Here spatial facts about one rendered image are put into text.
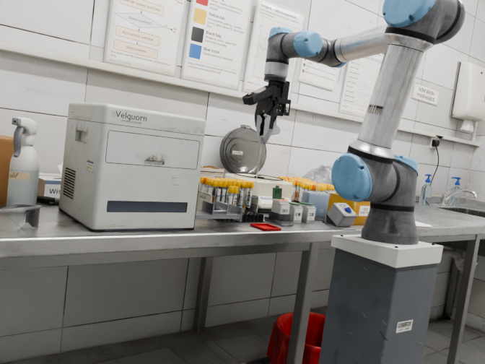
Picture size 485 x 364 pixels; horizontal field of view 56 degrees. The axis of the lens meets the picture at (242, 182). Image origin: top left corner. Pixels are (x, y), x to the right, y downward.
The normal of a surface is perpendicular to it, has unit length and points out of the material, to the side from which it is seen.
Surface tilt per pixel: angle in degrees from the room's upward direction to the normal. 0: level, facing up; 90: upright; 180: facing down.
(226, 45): 93
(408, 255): 90
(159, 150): 90
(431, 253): 90
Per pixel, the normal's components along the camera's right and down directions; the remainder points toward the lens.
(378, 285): -0.79, -0.04
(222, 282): 0.61, 0.15
